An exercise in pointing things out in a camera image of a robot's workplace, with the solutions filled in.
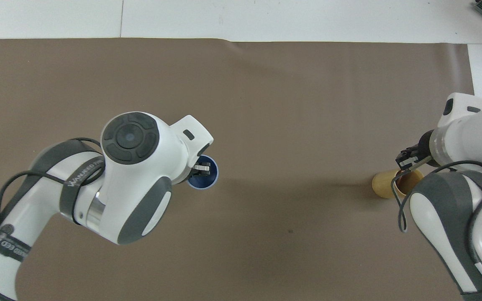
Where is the black cable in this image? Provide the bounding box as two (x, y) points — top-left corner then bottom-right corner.
(393, 160), (482, 245)
(0, 137), (108, 301)

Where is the blue cup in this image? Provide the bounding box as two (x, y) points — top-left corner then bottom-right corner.
(185, 154), (220, 191)

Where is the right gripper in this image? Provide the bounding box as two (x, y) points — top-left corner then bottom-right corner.
(395, 130), (436, 170)

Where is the wooden cup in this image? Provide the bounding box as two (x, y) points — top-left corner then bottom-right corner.
(372, 167), (426, 199)

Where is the light wooden chopstick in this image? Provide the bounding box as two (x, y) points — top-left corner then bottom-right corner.
(403, 157), (433, 173)

